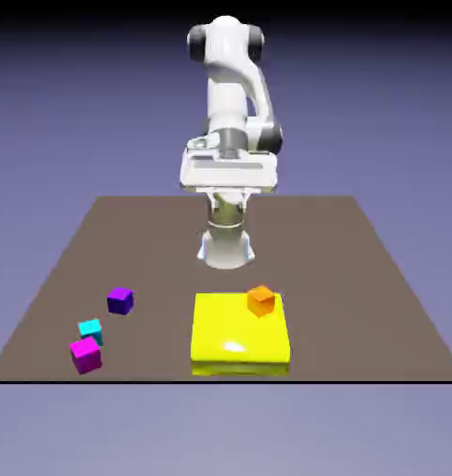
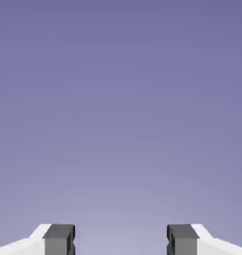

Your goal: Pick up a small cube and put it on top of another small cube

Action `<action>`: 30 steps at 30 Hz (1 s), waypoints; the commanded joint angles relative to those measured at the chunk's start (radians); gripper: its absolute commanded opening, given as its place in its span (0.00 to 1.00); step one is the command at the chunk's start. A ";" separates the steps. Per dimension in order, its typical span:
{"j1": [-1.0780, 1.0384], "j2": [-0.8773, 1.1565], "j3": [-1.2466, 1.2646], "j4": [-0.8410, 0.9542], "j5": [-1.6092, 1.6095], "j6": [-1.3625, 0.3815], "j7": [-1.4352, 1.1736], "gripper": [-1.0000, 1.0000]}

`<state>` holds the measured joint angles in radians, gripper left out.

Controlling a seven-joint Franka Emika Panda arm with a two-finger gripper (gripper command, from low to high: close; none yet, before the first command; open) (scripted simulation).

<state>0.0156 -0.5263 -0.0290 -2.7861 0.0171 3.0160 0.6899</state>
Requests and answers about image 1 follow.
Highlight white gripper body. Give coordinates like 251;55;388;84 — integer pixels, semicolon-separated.
179;147;279;195

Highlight small magenta cube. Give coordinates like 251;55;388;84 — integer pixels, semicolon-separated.
69;336;103;376

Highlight small orange cube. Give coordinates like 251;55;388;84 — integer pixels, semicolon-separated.
246;284;276;319

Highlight small cyan cube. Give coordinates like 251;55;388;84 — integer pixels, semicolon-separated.
77;318;104;347

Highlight large yellow box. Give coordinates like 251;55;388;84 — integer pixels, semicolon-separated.
190;292;291;377

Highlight small purple cube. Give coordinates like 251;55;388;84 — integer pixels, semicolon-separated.
106;286;135;316

